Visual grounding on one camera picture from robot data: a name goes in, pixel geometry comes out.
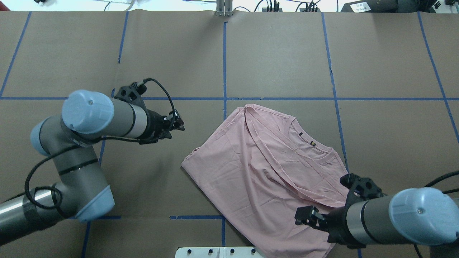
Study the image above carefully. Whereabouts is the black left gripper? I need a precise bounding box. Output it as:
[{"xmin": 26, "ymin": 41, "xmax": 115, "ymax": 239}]
[{"xmin": 114, "ymin": 82, "xmax": 185, "ymax": 145}]

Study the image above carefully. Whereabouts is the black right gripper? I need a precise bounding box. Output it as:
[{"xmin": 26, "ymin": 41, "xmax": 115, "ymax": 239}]
[{"xmin": 295, "ymin": 173, "xmax": 386, "ymax": 248}]

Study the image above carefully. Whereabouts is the pink Snoopy t-shirt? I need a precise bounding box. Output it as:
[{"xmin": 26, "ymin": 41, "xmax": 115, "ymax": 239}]
[{"xmin": 181, "ymin": 104, "xmax": 349, "ymax": 258}]

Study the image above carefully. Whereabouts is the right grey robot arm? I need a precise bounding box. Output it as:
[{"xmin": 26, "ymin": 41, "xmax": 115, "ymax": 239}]
[{"xmin": 294, "ymin": 171, "xmax": 459, "ymax": 258}]

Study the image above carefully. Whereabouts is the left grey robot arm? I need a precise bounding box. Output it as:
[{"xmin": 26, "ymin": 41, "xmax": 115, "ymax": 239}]
[{"xmin": 1, "ymin": 78, "xmax": 185, "ymax": 245}]

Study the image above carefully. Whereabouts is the black box with label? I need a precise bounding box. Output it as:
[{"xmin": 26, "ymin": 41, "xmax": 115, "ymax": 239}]
[{"xmin": 339, "ymin": 0, "xmax": 399, "ymax": 13}]

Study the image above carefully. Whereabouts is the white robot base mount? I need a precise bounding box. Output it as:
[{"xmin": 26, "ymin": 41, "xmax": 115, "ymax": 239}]
[{"xmin": 175, "ymin": 247, "xmax": 265, "ymax": 258}]

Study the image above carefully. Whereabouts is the aluminium profile post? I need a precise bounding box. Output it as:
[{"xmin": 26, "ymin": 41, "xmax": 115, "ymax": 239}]
[{"xmin": 215, "ymin": 0, "xmax": 234, "ymax": 17}]

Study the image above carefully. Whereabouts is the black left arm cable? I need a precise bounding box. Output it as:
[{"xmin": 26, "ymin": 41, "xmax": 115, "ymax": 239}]
[{"xmin": 24, "ymin": 78, "xmax": 178, "ymax": 210}]

